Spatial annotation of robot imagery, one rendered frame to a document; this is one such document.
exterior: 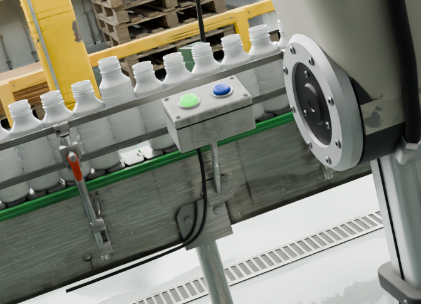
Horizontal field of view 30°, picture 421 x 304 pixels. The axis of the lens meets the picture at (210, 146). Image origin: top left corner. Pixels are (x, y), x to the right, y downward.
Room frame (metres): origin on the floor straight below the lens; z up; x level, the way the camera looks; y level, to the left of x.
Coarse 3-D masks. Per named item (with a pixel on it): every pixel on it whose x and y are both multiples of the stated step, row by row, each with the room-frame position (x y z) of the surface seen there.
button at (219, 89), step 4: (220, 84) 1.31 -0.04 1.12; (224, 84) 1.31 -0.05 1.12; (216, 88) 1.30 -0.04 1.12; (220, 88) 1.30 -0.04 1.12; (224, 88) 1.30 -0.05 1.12; (228, 88) 1.30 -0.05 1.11; (216, 92) 1.29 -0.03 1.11; (220, 92) 1.29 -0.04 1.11; (224, 92) 1.29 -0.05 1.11; (228, 92) 1.29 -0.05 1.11
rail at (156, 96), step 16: (256, 64) 1.46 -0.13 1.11; (208, 80) 1.44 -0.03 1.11; (160, 96) 1.42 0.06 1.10; (272, 96) 1.46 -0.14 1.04; (96, 112) 1.39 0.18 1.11; (112, 112) 1.40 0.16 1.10; (48, 128) 1.38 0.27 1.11; (160, 128) 1.42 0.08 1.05; (0, 144) 1.36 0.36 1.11; (16, 144) 1.36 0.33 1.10; (128, 144) 1.40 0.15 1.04; (80, 160) 1.38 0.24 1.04; (32, 176) 1.36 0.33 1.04
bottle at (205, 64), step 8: (192, 48) 1.47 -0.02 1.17; (200, 48) 1.46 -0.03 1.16; (208, 48) 1.47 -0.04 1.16; (200, 56) 1.46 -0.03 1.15; (208, 56) 1.46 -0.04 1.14; (200, 64) 1.46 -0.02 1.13; (208, 64) 1.46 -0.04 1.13; (216, 64) 1.47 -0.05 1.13; (192, 72) 1.47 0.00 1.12; (200, 72) 1.45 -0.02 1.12; (208, 72) 1.45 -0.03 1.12; (216, 72) 1.46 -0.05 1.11; (216, 80) 1.45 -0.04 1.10
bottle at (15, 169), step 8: (0, 128) 1.38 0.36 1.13; (0, 136) 1.37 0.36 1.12; (8, 136) 1.38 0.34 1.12; (0, 152) 1.36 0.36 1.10; (8, 152) 1.37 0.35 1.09; (16, 152) 1.39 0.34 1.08; (0, 160) 1.36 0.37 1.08; (8, 160) 1.36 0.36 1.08; (16, 160) 1.38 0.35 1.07; (0, 168) 1.36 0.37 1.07; (8, 168) 1.36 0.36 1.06; (16, 168) 1.37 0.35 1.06; (0, 176) 1.36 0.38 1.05; (8, 176) 1.36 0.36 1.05; (16, 176) 1.37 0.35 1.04; (16, 184) 1.36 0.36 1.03; (24, 184) 1.38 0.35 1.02; (0, 192) 1.37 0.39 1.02; (8, 192) 1.36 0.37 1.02; (16, 192) 1.36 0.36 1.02; (24, 192) 1.37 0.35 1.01; (0, 200) 1.37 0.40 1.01; (8, 200) 1.36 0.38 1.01; (16, 200) 1.36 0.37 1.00
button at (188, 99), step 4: (184, 96) 1.30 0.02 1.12; (188, 96) 1.29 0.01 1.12; (192, 96) 1.29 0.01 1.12; (180, 100) 1.29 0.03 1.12; (184, 100) 1.28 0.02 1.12; (188, 100) 1.28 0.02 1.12; (192, 100) 1.28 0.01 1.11; (196, 100) 1.28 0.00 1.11; (180, 104) 1.29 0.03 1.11; (184, 104) 1.28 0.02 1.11; (188, 104) 1.28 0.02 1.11; (192, 104) 1.28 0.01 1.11
